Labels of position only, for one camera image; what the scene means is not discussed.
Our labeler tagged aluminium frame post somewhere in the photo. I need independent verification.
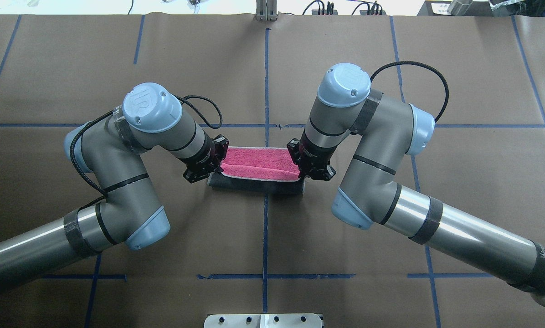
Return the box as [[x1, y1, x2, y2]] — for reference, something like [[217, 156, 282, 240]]
[[255, 0, 278, 21]]

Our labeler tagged orange black connector box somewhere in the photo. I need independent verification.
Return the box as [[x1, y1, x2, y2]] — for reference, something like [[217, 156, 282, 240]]
[[301, 0, 339, 16]]

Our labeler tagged white mounting plate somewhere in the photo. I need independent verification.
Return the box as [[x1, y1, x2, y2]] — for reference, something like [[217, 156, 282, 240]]
[[204, 313, 324, 328]]

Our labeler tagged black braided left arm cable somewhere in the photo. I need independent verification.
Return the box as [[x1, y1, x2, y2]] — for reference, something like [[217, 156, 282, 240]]
[[69, 95, 223, 205]]

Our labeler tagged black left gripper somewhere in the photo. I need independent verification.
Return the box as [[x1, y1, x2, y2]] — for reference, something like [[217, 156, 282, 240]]
[[183, 135, 229, 183]]

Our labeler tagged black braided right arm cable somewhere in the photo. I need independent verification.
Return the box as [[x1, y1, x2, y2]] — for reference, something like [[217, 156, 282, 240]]
[[370, 61, 450, 123]]

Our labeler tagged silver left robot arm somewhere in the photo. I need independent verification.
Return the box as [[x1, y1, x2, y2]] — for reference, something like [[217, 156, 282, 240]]
[[0, 82, 229, 295]]

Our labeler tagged pink towel with grey back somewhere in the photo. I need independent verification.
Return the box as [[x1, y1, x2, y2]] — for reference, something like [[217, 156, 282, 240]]
[[207, 147, 304, 195]]

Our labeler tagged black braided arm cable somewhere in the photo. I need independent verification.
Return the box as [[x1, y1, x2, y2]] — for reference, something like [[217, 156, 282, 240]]
[[69, 95, 223, 205], [370, 61, 450, 123]]

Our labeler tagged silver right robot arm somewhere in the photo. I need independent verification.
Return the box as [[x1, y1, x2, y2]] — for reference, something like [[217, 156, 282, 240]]
[[287, 63, 545, 307]]

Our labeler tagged silver metal cup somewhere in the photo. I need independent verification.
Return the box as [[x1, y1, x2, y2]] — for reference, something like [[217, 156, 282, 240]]
[[447, 0, 473, 16]]

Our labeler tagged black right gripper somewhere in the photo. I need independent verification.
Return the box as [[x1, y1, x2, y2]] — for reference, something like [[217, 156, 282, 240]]
[[287, 138, 336, 181]]

